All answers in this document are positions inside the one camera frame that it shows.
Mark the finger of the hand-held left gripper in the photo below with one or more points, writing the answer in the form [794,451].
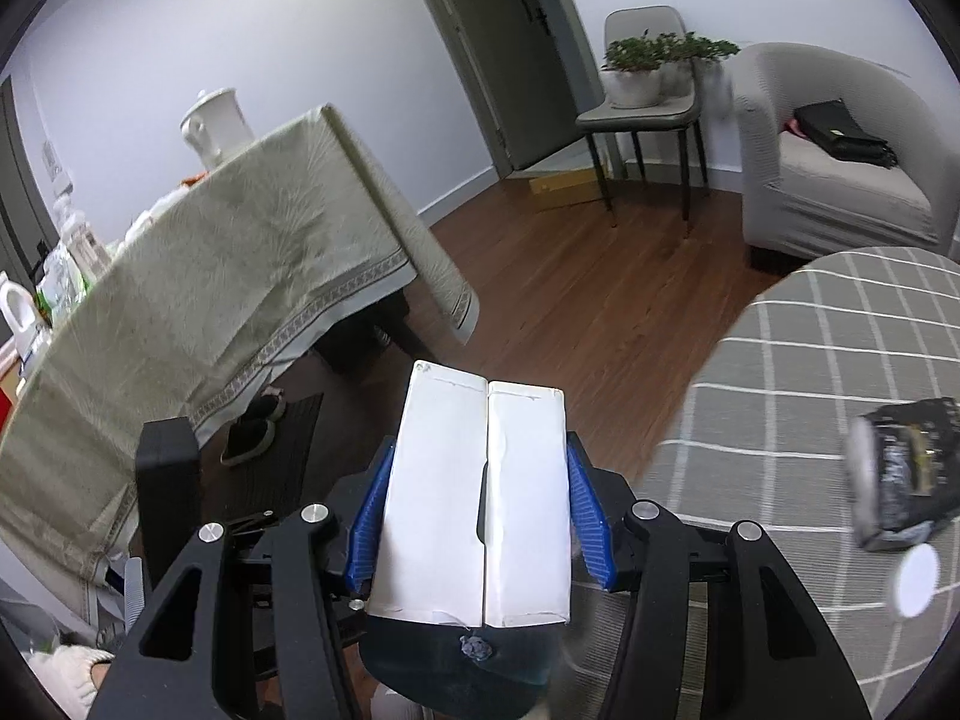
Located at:
[169,480]

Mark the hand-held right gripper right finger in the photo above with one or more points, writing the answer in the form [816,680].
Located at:
[592,525]

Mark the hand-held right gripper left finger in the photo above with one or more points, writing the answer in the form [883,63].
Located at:
[367,532]

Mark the white cardboard box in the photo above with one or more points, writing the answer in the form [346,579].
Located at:
[450,495]

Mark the person's left hand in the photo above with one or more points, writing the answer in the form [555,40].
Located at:
[67,679]

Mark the dark shoe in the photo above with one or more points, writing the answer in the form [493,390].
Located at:
[247,446]
[268,406]

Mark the black floor mat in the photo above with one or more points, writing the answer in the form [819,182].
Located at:
[300,442]

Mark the dark wooden table leg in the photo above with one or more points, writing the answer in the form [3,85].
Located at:
[409,334]

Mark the white plastic jug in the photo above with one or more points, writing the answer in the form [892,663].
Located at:
[22,322]

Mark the beige patterned tablecloth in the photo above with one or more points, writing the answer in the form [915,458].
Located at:
[225,255]

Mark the grey checked tablecloth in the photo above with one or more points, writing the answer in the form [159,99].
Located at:
[787,390]

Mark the clear plastic bottle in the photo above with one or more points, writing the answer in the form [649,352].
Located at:
[75,236]

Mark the black and white packet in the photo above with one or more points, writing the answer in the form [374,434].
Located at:
[900,480]

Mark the white plastic lid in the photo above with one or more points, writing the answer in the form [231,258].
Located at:
[915,577]

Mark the flat cardboard box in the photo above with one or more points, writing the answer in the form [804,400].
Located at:
[562,190]

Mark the white kettle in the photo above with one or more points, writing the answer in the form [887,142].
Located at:
[217,127]

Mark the grey dining chair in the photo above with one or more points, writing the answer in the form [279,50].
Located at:
[637,116]

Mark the grey armchair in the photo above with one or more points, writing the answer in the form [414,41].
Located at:
[847,195]

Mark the potted plant in white pot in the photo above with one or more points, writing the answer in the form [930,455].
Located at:
[709,49]
[634,82]
[673,71]

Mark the black bag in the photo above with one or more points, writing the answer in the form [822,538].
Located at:
[840,131]

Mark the grey door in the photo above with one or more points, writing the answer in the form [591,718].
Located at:
[510,52]

